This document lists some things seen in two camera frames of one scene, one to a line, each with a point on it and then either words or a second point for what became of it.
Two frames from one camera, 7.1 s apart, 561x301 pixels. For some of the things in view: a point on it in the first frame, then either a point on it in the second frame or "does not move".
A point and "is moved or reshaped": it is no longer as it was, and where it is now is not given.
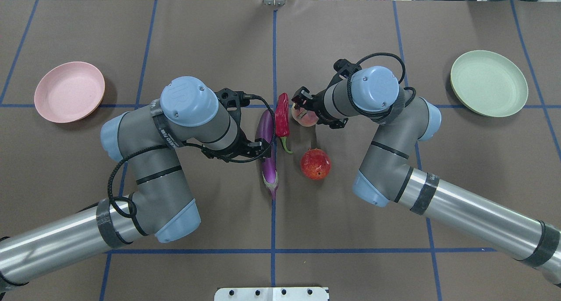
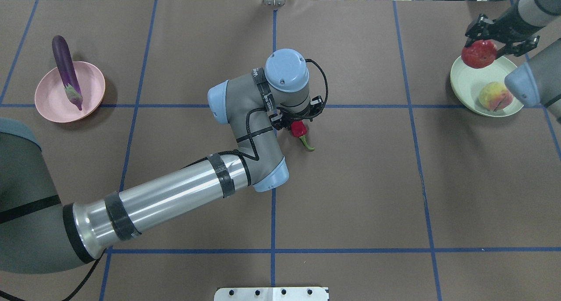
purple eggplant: [265, 128] is moved or reshaped
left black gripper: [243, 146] → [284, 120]
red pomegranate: [315, 164] → [479, 54]
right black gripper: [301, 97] → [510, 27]
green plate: [489, 83] does not move
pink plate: [69, 92] does not move
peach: [306, 118] is moved or reshaped
